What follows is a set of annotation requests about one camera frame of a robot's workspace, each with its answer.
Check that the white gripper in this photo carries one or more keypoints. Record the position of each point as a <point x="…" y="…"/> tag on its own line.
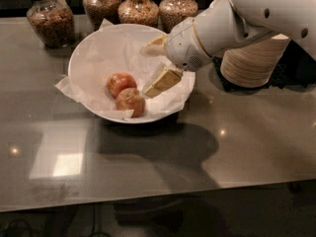
<point x="184" y="46"/>

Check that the red apple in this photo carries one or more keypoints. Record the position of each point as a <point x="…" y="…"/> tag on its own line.
<point x="130" y="99"/>
<point x="119" y="81"/>

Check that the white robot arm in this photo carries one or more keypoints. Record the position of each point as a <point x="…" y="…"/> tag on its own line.
<point x="227" y="24"/>

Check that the white bowl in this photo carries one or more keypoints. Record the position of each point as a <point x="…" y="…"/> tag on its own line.
<point x="98" y="50"/>

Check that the front paper bowl stack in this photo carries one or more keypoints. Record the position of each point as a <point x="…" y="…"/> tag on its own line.
<point x="252" y="66"/>

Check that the white paper liner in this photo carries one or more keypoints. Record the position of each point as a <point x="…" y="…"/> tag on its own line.
<point x="98" y="60"/>

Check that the glass jar light cereal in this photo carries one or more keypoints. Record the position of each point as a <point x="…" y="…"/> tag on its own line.
<point x="173" y="12"/>

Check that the glass jar colourful cereal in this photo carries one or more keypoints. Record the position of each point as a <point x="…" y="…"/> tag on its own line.
<point x="140" y="12"/>

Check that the glass jar brown cereal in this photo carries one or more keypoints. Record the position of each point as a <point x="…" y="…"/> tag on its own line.
<point x="99" y="10"/>

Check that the glass jar dark cereal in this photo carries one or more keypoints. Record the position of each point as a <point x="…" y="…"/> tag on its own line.
<point x="53" y="22"/>

